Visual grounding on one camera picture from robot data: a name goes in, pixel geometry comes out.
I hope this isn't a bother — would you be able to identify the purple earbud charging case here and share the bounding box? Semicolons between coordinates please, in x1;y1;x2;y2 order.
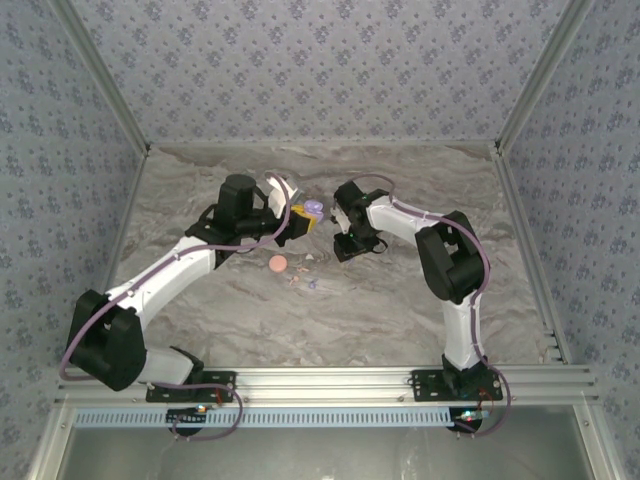
303;198;327;224

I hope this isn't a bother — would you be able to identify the left controller board with LED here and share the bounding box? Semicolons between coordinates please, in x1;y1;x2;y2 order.
166;405;210;427

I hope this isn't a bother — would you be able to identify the controller board with led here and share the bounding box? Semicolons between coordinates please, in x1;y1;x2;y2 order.
166;405;210;427
449;407;490;432

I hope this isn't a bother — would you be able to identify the right controller board with LED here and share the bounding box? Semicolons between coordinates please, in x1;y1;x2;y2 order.
449;407;490;432

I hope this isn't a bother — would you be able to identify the grey metal shelf panel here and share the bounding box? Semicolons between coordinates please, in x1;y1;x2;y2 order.
29;404;616;480

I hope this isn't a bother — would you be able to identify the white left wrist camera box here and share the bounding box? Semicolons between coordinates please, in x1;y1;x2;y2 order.
254;172;302;217

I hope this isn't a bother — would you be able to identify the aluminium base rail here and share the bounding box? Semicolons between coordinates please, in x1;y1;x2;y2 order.
54;366;600;405

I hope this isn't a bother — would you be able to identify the aluminium corner post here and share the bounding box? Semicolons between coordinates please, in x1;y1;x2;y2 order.
52;0;152;151
494;0;596;151

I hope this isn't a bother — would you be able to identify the white slotted cable duct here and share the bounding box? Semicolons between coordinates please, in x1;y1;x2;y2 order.
73;405;494;430

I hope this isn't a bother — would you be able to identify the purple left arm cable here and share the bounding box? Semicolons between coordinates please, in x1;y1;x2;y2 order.
58;172;245;444

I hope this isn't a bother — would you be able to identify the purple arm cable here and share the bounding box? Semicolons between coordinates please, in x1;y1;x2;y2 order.
344;172;512;440
58;172;245;444

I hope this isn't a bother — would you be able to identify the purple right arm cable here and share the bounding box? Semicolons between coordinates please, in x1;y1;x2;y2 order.
344;172;512;440

